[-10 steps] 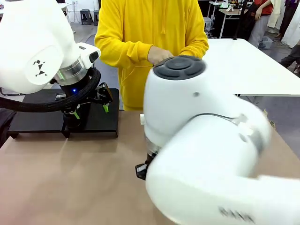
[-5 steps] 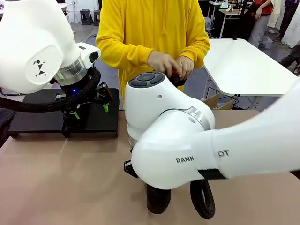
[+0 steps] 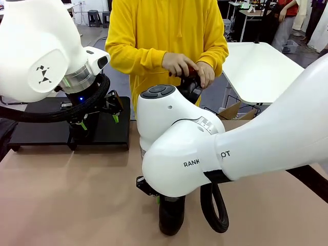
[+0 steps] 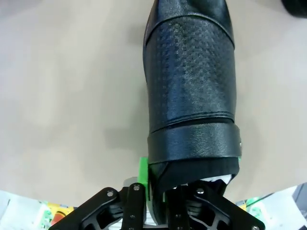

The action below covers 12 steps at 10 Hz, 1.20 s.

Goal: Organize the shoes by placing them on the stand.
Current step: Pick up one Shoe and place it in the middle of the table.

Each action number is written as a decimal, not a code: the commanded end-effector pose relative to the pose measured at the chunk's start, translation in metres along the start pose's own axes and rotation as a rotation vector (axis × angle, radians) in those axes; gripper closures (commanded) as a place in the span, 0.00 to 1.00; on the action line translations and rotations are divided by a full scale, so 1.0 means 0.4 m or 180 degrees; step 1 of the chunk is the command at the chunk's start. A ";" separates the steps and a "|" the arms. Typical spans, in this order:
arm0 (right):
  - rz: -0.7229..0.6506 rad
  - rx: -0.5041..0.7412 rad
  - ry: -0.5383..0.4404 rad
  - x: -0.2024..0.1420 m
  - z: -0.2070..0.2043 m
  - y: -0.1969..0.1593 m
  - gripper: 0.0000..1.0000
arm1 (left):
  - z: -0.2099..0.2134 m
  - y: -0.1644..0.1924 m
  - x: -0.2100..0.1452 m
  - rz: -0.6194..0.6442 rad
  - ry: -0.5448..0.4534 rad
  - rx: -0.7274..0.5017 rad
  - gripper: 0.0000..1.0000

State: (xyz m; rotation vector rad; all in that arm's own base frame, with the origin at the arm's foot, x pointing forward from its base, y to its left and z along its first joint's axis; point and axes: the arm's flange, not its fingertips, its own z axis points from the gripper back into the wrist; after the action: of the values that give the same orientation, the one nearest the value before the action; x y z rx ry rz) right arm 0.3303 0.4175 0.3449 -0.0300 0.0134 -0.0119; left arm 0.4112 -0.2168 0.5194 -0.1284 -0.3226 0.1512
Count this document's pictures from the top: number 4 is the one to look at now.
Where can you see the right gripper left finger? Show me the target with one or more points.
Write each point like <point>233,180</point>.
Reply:
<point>134,206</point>

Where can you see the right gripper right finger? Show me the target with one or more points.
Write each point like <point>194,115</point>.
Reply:
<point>206,208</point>

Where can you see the yellow emergency stop box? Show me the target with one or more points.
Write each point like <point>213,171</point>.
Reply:
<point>58,213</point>

